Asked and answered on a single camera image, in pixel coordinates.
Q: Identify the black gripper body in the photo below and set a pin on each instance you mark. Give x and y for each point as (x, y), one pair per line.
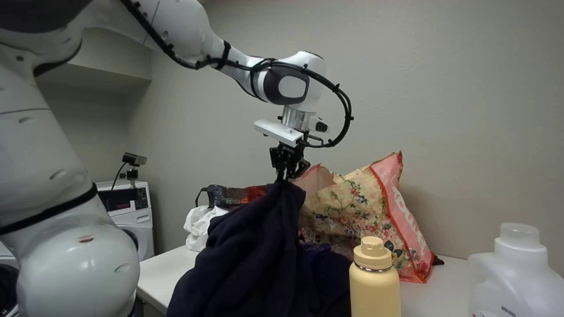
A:
(287, 156)

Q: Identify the dark navy garment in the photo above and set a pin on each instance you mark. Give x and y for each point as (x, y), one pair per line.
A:
(252, 258)

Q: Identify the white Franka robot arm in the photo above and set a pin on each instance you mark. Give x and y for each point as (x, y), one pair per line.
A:
(40, 177)

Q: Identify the floral bag with red sides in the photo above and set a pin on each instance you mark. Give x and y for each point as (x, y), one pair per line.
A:
(363, 212)

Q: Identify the white cloth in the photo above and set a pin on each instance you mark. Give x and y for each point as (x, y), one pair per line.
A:
(196, 226)

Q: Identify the tan water bottle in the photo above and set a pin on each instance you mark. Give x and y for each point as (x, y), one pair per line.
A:
(374, 288)

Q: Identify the black webcam on stand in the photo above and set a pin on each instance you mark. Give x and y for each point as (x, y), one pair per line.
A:
(134, 159)

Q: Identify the translucent plastic jug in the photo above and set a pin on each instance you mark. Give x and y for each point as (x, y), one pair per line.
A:
(516, 283)

